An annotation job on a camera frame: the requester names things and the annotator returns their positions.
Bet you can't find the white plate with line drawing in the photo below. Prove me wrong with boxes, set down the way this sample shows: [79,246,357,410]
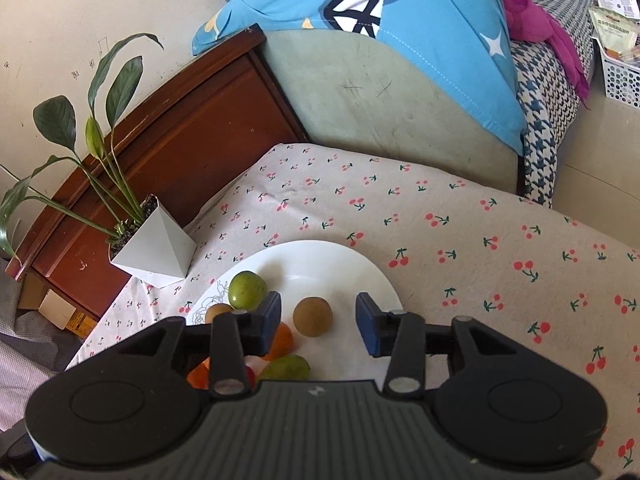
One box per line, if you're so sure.
[185,240,405,392]

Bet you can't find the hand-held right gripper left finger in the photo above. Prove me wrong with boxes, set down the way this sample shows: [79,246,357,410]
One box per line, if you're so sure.
[120,291,284,396]

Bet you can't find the pale snack packet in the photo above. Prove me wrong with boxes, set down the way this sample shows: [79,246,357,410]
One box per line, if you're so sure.
[587,5,639,57]

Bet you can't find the cherry print tablecloth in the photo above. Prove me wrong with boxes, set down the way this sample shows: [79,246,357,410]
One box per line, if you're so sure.
[65,142,640,467]

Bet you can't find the white faceted plant pot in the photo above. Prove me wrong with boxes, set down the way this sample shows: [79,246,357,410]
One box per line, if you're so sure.
[108,194,198,289]

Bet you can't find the white plastic basket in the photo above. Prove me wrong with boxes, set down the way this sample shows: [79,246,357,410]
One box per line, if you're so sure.
[592,35,640,110]

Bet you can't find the houndstooth blanket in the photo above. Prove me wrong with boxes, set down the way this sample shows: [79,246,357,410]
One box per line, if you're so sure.
[492,0,603,208]

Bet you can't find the pale green sofa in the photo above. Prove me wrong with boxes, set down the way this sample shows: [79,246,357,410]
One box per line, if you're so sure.
[197,0,529,197]

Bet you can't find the open cardboard box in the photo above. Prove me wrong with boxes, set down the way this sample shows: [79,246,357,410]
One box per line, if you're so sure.
[17,270,101,339]

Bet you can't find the green leafy plant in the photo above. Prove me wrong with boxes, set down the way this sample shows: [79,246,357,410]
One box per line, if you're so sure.
[0,33,166,262]

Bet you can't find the orange tangerine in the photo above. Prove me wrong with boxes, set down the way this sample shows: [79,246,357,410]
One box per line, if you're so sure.
[263,322,294,362]
[187,357,212,391]

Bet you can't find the round green fruit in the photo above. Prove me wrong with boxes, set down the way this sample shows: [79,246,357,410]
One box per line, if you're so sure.
[228,270,267,308]
[257,354,311,382]

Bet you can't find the magenta cloth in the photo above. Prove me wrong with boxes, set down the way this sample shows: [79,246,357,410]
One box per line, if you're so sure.
[502,0,592,102]

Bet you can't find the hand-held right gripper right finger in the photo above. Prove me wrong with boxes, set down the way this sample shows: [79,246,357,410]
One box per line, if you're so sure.
[355,291,527,394]

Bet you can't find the blue printed cloth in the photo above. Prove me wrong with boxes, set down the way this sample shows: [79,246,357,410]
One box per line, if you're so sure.
[191,0,529,157]

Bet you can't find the dark red wooden cabinet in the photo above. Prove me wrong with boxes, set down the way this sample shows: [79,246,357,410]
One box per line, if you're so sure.
[5,25,311,322]

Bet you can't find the small brown round fruit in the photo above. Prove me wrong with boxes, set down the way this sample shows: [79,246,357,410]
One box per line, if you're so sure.
[205,303,236,325]
[292,297,333,335]

